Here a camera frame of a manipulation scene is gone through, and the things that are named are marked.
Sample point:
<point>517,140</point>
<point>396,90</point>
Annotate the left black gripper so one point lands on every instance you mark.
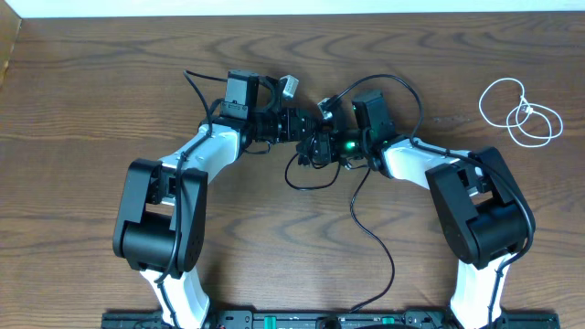
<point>309,126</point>

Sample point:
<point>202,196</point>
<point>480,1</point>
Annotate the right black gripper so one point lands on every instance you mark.
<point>305,149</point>

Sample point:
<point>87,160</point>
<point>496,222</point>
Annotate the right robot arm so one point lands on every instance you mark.
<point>483,215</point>

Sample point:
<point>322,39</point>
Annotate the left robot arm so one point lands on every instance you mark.
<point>160,227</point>

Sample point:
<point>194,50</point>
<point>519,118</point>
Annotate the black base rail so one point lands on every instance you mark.
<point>412,318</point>

